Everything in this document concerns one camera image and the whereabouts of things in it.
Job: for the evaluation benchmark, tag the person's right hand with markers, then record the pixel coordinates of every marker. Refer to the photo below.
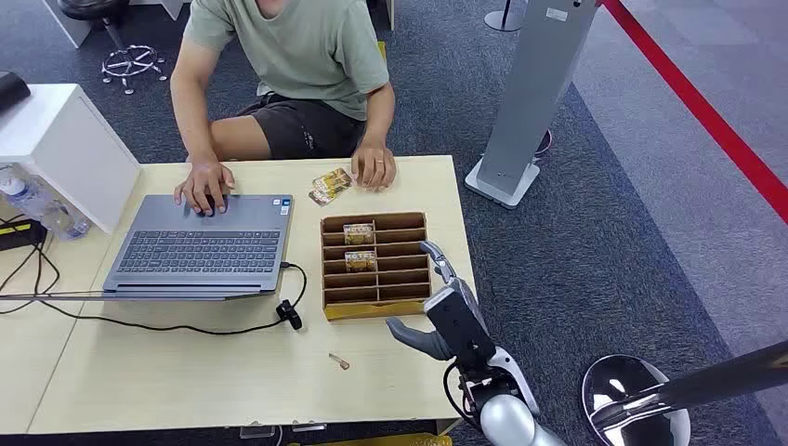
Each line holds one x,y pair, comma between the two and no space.
203,181

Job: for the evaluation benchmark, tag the person's left hand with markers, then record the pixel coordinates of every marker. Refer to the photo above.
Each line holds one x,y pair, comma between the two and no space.
372,166

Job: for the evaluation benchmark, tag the person's right forearm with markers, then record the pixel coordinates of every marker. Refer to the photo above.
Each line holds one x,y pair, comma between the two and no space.
189,117

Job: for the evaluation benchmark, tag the person's left forearm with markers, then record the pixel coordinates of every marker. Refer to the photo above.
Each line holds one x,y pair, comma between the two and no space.
377,117

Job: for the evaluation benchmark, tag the yellow printed card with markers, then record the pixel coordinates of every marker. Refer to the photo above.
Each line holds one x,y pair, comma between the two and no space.
320,197
334,178
360,261
359,234

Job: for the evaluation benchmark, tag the person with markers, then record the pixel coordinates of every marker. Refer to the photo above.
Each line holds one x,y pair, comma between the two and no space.
308,55

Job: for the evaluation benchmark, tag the brown cardboard card organizer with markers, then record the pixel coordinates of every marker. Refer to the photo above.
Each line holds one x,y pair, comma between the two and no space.
394,306

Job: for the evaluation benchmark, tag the grey laptop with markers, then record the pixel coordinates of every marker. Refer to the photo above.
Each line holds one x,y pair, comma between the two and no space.
203,246

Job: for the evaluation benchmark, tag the yellow chair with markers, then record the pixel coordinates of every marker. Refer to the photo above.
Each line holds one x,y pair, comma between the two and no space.
382,50

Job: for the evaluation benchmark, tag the black office chair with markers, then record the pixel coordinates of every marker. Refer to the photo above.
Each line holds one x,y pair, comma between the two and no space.
130,63

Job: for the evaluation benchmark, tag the white cabinet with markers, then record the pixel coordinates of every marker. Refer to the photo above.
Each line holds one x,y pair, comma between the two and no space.
68,141

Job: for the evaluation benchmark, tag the clear plastic water bottle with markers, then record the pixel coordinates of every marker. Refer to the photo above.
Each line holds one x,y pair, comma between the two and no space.
37,206

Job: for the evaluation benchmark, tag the grey kiosk stand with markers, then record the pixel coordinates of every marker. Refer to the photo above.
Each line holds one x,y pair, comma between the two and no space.
529,92

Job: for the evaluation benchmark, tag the black and yellow device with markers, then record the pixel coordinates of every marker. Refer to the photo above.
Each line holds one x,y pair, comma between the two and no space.
18,234

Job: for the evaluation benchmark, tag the round grey stand base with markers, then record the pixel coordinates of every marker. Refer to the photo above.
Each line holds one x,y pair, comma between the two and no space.
505,19

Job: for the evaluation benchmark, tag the small brown scrap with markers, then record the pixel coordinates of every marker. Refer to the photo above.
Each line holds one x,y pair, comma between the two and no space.
339,362

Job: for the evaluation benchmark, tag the white furniture panel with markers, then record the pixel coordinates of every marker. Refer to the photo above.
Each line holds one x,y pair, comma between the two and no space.
69,21

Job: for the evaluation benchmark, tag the black object on cabinet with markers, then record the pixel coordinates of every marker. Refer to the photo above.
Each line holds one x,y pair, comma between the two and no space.
11,89

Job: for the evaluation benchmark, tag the clear table clip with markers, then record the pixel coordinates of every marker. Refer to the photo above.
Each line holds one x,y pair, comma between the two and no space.
256,430
309,426

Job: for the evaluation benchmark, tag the yellow object under table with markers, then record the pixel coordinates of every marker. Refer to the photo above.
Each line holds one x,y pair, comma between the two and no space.
382,441

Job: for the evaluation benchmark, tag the red barrier belt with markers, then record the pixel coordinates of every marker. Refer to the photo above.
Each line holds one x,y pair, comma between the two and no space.
696,101

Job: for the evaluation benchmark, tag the chrome stanchion with black pole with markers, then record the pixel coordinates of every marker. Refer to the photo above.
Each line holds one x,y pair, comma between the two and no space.
634,400

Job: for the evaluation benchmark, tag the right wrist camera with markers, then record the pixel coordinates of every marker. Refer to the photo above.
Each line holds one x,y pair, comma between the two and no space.
458,326

